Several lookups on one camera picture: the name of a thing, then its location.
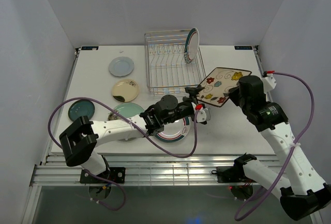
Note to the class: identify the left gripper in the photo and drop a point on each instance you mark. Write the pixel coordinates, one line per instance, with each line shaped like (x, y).
(193, 91)

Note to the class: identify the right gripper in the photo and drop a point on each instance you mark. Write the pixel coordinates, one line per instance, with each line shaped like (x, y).
(233, 97)

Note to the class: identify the square floral plate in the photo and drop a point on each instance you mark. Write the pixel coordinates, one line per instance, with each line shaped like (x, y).
(218, 83)

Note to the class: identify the white plate teal rim back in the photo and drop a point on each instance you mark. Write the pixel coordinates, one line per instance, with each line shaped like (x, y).
(191, 45)

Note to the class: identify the white plate teal rim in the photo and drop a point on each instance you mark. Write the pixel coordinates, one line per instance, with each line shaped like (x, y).
(175, 131)
(191, 45)

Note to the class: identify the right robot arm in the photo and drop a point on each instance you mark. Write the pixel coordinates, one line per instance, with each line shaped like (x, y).
(298, 186)

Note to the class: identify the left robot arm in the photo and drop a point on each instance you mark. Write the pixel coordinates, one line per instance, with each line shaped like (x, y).
(80, 139)

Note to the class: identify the white plate teal rim front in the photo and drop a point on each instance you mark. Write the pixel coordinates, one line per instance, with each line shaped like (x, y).
(175, 131)

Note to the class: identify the dark label sticker right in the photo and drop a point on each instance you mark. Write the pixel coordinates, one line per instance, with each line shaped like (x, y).
(243, 47)

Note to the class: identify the dark label sticker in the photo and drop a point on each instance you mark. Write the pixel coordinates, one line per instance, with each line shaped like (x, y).
(243, 47)
(89, 48)

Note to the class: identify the mint green flower plate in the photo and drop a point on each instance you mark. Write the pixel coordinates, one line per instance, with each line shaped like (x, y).
(126, 110)

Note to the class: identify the cream plate with flowers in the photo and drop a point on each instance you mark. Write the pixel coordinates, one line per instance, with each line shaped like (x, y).
(125, 90)

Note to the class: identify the light blue scalloped plate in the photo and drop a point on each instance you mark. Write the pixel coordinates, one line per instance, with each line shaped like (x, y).
(121, 66)

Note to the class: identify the dark teal saucer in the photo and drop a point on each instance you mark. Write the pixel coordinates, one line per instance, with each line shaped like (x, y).
(81, 108)

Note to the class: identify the dark label sticker left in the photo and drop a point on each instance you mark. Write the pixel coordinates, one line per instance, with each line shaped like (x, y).
(89, 48)

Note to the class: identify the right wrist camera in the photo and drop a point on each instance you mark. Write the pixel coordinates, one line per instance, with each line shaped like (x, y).
(268, 80)

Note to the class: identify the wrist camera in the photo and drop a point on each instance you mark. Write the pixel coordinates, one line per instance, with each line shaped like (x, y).
(268, 80)
(202, 114)

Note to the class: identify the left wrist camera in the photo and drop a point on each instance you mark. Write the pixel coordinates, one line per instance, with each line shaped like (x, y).
(202, 114)

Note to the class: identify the metal wire dish rack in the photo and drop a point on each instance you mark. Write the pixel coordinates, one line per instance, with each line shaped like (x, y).
(166, 69)

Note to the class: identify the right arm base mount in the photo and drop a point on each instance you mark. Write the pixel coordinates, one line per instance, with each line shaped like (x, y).
(231, 175)

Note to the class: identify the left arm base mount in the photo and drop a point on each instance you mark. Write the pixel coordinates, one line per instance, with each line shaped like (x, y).
(115, 174)

